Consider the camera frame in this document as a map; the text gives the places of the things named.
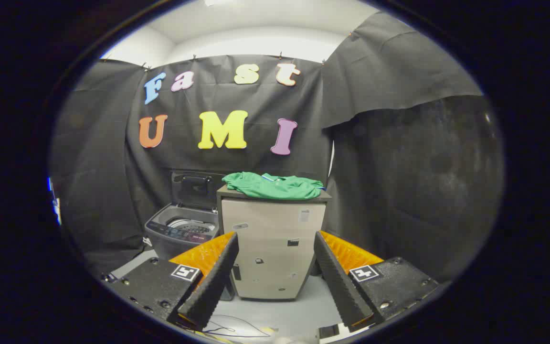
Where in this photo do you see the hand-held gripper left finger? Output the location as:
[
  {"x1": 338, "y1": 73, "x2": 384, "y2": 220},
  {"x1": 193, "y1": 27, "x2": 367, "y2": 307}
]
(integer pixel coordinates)
[{"x1": 105, "y1": 232, "x2": 240, "y2": 331}]

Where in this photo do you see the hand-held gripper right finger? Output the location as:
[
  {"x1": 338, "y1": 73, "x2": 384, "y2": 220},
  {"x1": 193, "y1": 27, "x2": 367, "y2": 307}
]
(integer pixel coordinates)
[{"x1": 313, "y1": 231, "x2": 440, "y2": 333}]

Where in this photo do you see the grey washing machine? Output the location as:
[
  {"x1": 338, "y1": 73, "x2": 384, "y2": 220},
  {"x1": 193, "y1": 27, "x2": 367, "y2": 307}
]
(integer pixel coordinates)
[{"x1": 145, "y1": 203, "x2": 221, "y2": 261}]

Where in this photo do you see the green shirt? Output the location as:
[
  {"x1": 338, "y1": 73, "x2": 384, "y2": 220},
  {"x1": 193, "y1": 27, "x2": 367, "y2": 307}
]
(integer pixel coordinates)
[{"x1": 222, "y1": 172, "x2": 325, "y2": 200}]

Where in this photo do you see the beige cabinet with dark top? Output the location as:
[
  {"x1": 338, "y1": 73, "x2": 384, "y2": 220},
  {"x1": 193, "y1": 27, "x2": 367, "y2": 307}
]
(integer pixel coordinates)
[{"x1": 216, "y1": 184, "x2": 332, "y2": 301}]

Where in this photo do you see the black backdrop cloth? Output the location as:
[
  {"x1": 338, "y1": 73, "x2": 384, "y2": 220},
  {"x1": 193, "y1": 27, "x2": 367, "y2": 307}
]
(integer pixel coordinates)
[{"x1": 51, "y1": 12, "x2": 505, "y2": 282}]

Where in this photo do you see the thin black cable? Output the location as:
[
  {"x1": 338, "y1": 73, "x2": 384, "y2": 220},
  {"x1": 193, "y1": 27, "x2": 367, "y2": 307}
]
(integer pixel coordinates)
[{"x1": 203, "y1": 319, "x2": 271, "y2": 338}]

